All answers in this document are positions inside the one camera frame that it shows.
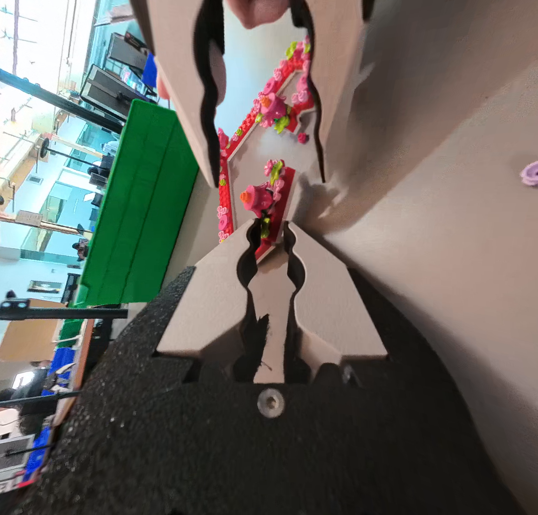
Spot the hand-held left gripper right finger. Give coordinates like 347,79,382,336
284,221,389,382

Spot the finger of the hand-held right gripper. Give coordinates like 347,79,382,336
121,0,227,189
285,0,365,184

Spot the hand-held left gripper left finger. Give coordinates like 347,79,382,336
156,219,270,381

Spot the red toy brick heart frame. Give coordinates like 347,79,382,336
216,36,317,244

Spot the flowered red toy brick segment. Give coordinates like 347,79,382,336
240,159,296,264

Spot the person's right hand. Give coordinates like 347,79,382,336
207,0,291,105

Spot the black equipment case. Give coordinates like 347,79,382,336
80,32,158,120

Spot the green plastic bin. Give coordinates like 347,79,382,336
67,99,199,307

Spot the black metal pole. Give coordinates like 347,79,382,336
0,67,126,134

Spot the black metal bar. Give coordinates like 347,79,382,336
0,298,129,321

